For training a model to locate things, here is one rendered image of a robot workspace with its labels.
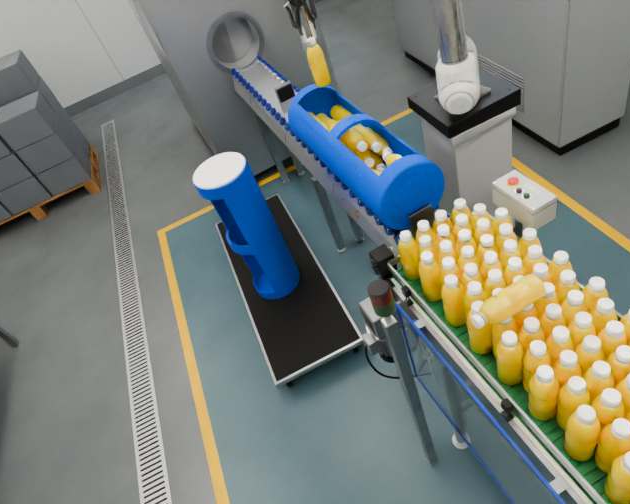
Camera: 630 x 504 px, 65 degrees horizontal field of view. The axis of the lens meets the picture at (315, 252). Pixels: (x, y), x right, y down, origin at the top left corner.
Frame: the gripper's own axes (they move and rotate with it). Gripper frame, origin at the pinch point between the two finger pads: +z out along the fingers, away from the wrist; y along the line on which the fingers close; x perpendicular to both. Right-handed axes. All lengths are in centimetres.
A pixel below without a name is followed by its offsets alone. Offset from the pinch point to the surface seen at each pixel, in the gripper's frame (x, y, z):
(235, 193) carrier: -2, 59, 54
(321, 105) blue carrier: -10.5, 0.8, 39.0
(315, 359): 48, 65, 135
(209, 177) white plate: -13, 66, 46
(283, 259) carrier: -4, 52, 110
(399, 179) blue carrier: 76, 9, 30
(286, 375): 47, 82, 135
